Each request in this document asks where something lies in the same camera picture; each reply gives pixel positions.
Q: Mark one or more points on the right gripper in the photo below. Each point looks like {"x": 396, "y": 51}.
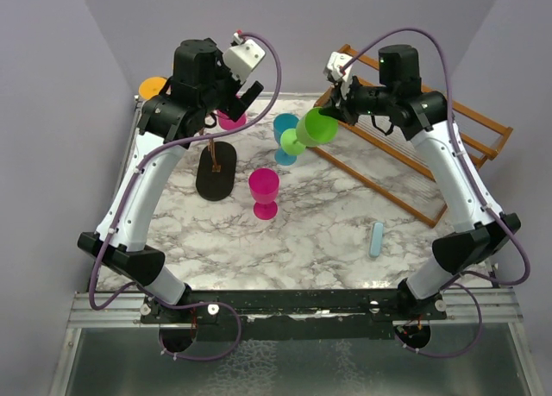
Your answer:
{"x": 341, "y": 109}

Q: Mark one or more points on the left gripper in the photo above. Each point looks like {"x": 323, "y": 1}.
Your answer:
{"x": 232, "y": 104}

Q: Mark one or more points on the pink wine glass front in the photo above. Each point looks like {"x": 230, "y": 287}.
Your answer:
{"x": 227, "y": 123}

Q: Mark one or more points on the pink wine glass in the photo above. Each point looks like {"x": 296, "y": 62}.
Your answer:
{"x": 264, "y": 188}
{"x": 227, "y": 123}

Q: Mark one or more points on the blue plastic wine glass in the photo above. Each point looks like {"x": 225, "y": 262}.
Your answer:
{"x": 281, "y": 124}

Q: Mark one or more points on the green plastic wine glass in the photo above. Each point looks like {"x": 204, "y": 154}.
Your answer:
{"x": 313, "y": 129}

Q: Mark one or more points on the yellow plastic wine glass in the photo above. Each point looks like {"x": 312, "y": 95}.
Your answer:
{"x": 151, "y": 87}

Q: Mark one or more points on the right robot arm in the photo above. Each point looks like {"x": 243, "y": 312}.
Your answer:
{"x": 481, "y": 228}

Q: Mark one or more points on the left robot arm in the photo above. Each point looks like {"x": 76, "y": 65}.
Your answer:
{"x": 204, "y": 79}

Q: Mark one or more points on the metal wine glass rack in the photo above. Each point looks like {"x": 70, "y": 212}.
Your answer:
{"x": 216, "y": 171}

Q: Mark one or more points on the wooden dish rack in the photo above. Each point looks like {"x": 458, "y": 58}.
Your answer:
{"x": 390, "y": 166}

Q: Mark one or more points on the light blue flat stick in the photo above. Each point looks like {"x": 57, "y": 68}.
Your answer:
{"x": 376, "y": 240}

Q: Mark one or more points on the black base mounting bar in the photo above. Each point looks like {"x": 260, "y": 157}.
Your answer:
{"x": 279, "y": 315}

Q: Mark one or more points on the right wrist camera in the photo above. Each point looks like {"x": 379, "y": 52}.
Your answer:
{"x": 335, "y": 71}

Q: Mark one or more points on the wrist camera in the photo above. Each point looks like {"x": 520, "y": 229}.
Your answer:
{"x": 335, "y": 71}
{"x": 242, "y": 57}

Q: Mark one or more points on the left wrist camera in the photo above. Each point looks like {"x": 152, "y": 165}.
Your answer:
{"x": 242, "y": 57}

